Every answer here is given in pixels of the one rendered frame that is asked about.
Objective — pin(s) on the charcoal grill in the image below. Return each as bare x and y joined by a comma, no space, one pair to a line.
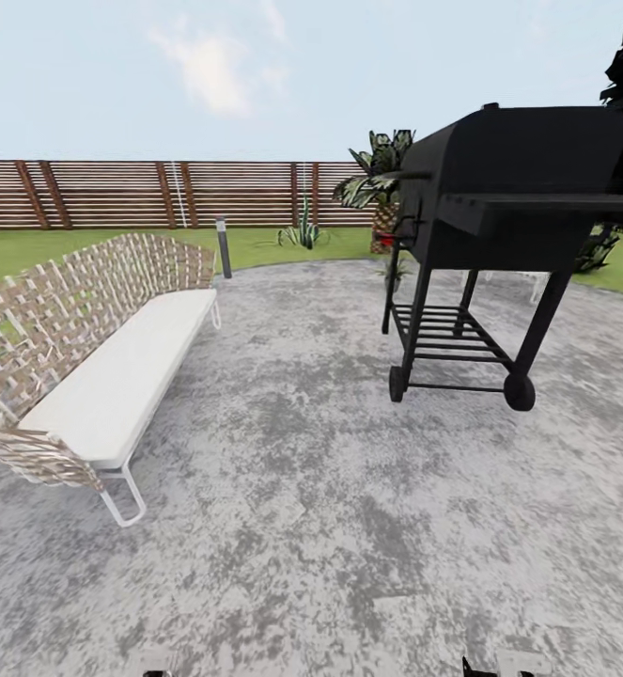
503,189

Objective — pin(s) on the bush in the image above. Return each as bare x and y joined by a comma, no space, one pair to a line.
601,240
360,190
307,234

